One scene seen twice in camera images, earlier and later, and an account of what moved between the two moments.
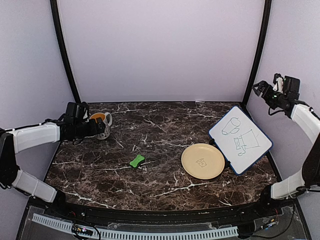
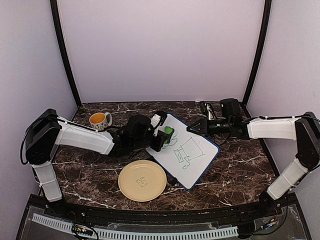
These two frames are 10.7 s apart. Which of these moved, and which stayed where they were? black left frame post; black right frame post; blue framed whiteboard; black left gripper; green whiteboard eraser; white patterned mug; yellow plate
Moved: black left gripper; green whiteboard eraser; blue framed whiteboard; yellow plate
Stayed: white patterned mug; black left frame post; black right frame post
